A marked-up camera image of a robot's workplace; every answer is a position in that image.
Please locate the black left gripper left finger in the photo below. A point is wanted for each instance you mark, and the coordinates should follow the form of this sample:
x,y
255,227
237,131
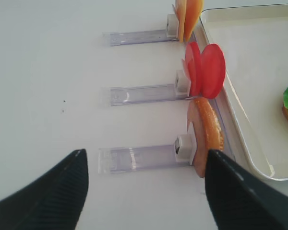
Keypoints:
x,y
54,201

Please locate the sliced bread on left rack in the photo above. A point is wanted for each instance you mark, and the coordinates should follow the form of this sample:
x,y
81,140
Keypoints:
x,y
203,121

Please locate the red tomato slice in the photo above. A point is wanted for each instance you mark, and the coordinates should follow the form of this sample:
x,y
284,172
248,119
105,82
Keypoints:
x,y
193,66
213,71

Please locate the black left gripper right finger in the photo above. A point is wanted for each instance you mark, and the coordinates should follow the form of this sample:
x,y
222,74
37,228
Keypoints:
x,y
240,201

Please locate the clear tomato holder rail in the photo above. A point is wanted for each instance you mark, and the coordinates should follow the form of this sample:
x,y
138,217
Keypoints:
x,y
178,90

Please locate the cream rectangular tray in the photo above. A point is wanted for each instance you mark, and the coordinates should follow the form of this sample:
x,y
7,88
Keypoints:
x,y
254,40

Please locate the orange cheese slice near tray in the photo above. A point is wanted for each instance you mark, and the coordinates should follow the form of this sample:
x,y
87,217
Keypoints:
x,y
193,12

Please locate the orange cheese slice rear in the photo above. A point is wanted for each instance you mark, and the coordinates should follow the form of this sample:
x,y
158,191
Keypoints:
x,y
180,10

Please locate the clear cheese holder rail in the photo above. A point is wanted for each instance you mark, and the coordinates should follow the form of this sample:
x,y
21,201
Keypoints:
x,y
170,33

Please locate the clear bread holder rail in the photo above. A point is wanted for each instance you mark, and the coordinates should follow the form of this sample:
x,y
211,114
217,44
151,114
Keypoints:
x,y
179,154

